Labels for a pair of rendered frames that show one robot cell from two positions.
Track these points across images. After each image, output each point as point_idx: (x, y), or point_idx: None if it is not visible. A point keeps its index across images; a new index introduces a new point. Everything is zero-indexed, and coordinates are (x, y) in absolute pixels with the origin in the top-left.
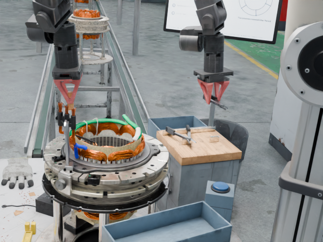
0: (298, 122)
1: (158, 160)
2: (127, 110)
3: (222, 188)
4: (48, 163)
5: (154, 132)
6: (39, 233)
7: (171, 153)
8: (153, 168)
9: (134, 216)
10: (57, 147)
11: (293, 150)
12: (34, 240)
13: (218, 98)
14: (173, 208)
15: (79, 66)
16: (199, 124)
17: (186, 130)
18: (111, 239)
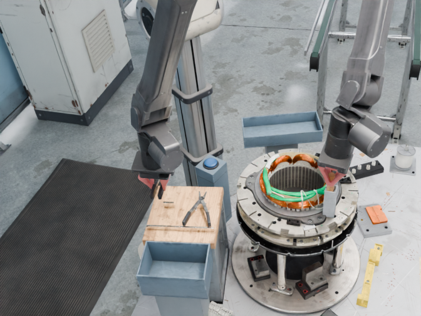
0: (201, 55)
1: (256, 165)
2: None
3: (212, 158)
4: (354, 179)
5: (208, 264)
6: (353, 300)
7: (220, 210)
8: (266, 157)
9: (257, 263)
10: (343, 201)
11: (203, 71)
12: (358, 291)
13: (153, 181)
14: (269, 135)
15: (324, 145)
16: (143, 261)
17: (188, 219)
18: (319, 121)
